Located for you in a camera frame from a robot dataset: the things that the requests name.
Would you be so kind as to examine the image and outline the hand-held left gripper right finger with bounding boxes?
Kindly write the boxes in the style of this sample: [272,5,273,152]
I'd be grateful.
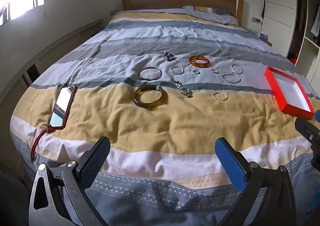
[215,137,297,226]

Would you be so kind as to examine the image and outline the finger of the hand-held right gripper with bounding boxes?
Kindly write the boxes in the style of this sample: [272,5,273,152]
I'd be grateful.
[295,116,320,166]

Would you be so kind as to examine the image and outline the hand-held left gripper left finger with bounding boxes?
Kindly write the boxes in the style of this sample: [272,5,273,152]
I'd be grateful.
[29,136,111,226]

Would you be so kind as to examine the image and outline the red box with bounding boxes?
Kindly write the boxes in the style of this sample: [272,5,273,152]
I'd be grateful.
[264,66,315,120]

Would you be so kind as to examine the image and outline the smartphone in red case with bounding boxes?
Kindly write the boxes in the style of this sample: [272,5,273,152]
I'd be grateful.
[49,85,77,127]

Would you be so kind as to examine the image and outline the dark olive bangle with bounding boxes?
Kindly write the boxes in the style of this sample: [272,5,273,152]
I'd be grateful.
[133,84,168,109]

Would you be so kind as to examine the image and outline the wooden nightstand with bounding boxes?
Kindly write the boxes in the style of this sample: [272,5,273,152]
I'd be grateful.
[250,29,273,47]

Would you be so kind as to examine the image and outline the thin silver bangle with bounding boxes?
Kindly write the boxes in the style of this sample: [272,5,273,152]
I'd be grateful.
[138,66,162,81]

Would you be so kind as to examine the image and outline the amber bangle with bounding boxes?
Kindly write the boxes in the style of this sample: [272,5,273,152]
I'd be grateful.
[189,55,210,69]

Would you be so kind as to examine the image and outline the hanging clothes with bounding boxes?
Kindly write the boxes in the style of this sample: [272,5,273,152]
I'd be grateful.
[310,6,320,38]

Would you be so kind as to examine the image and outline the striped pillow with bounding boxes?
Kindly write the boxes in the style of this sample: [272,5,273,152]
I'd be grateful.
[182,5,240,25]

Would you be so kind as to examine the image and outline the red phone strap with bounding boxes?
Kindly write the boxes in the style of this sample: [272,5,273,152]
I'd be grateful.
[30,126,54,162]

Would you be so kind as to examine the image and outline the silver chain watch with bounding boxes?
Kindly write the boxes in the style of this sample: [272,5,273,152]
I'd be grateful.
[174,80,193,98]

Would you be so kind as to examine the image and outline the black beaded bracelet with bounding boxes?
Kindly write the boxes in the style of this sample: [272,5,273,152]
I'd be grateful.
[162,51,177,62]

